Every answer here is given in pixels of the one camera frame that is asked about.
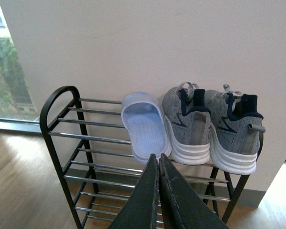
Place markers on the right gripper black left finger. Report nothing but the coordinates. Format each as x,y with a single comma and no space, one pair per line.
140,211

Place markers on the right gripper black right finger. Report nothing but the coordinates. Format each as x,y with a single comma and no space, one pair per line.
181,206

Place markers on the grey knit sneaker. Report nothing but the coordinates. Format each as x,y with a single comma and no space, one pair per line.
235,127
189,123

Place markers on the light blue slipper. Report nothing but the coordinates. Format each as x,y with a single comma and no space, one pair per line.
144,120

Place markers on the black metal shoe rack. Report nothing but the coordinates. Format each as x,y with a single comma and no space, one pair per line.
92,155

